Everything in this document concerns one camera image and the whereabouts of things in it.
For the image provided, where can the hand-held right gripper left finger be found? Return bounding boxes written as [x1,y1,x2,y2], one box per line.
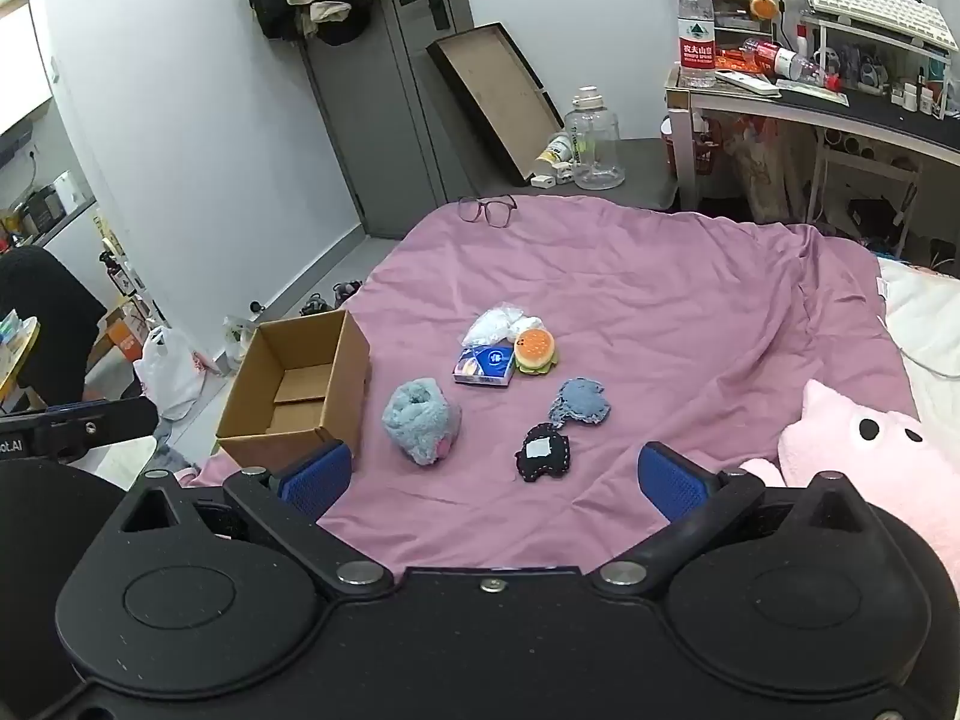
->
[112,441,395,597]

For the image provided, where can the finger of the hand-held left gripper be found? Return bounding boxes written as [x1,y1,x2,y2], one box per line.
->
[34,396,160,458]

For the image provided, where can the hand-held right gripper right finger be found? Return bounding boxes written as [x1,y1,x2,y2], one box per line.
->
[592,441,875,595]

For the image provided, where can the brown cardboard box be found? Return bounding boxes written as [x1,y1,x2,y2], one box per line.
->
[215,309,372,470]

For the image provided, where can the fluffy blue-grey plush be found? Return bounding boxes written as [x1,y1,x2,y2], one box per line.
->
[381,379,462,467]

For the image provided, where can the blue-grey felt patch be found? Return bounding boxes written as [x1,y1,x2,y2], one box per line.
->
[547,377,611,427]

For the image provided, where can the black felt patch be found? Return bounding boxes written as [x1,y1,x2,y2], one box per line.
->
[513,424,573,482]

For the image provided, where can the burger plush toy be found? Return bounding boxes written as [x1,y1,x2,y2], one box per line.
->
[513,328,557,376]

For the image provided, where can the blue tissue pack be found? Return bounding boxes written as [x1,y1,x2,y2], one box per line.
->
[452,345,517,388]

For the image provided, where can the grey plastic bag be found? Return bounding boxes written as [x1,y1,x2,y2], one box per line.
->
[223,313,256,365]

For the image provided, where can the pink bed sheet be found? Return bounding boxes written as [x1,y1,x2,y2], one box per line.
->
[180,191,922,572]

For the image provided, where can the pink pig plush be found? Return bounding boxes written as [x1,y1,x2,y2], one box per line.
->
[739,379,960,593]

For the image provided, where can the white blanket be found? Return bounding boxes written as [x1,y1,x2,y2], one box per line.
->
[876,255,960,436]

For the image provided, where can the dark-framed glasses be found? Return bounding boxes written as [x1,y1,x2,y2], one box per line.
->
[457,193,518,227]

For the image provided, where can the printed shopping bag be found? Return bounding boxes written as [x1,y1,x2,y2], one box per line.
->
[731,118,812,224]

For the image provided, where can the red storage basket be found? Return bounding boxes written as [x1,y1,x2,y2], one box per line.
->
[660,116,722,176]

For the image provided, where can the clear large water jug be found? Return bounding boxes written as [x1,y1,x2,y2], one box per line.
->
[562,86,626,191]

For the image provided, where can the white folding stool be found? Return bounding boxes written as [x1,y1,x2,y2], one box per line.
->
[808,141,925,260]

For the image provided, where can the grey door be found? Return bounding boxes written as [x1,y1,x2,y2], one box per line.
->
[298,0,475,239]

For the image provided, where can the white remote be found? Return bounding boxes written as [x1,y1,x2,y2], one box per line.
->
[715,70,782,97]

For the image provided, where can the white desk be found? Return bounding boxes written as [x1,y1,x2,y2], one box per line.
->
[665,66,960,241]

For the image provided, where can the lying plastic bottle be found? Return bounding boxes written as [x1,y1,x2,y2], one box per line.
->
[742,37,828,89]

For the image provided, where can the red label water bottle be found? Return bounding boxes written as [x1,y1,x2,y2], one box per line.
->
[677,0,719,89]

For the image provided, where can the white drawer organizer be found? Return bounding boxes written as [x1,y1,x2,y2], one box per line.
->
[711,0,760,55]

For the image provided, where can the white keyboard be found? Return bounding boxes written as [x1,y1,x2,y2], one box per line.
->
[801,0,952,53]

